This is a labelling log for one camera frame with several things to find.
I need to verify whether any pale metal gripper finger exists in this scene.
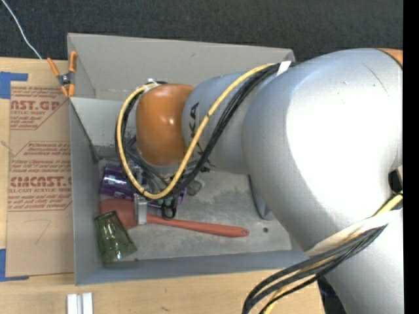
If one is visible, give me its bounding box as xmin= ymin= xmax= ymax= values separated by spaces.
xmin=134 ymin=194 xmax=148 ymax=226

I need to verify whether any green glass cup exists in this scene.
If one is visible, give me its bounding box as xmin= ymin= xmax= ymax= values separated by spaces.
xmin=94 ymin=211 xmax=139 ymax=264

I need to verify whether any purple foil packet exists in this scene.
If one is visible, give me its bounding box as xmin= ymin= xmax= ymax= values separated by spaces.
xmin=99 ymin=163 xmax=188 ymax=206

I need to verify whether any grey metal bin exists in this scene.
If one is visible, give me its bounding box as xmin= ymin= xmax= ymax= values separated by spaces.
xmin=67 ymin=33 xmax=310 ymax=286

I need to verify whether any red-orange spatula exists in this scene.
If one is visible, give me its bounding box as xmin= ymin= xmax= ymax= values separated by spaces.
xmin=99 ymin=198 xmax=251 ymax=239

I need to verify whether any brown cardboard board, red print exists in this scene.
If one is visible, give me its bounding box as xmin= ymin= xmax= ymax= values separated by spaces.
xmin=0 ymin=56 xmax=76 ymax=281

